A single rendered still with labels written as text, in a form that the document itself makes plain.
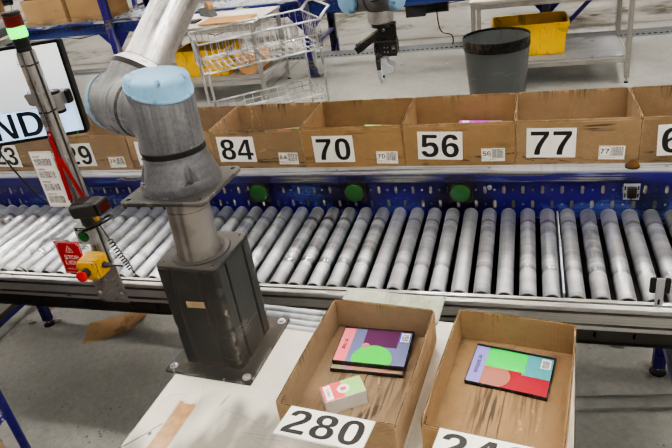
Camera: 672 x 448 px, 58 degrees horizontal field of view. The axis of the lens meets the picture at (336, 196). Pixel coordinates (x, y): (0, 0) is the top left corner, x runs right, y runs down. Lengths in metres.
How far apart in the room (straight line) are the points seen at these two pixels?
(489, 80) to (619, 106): 2.42
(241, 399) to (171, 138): 0.67
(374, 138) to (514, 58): 2.67
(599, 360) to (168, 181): 1.93
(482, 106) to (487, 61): 2.31
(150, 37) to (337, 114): 1.16
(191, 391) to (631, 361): 1.78
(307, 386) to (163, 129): 0.71
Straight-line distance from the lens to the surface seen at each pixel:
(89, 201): 2.03
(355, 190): 2.27
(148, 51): 1.59
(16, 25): 1.98
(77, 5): 8.14
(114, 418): 2.88
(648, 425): 2.56
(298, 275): 1.99
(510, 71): 4.81
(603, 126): 2.19
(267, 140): 2.38
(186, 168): 1.42
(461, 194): 2.21
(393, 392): 1.54
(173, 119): 1.39
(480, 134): 2.19
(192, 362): 1.76
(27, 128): 2.21
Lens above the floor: 1.86
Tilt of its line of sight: 27 degrees down
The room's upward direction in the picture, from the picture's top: 9 degrees counter-clockwise
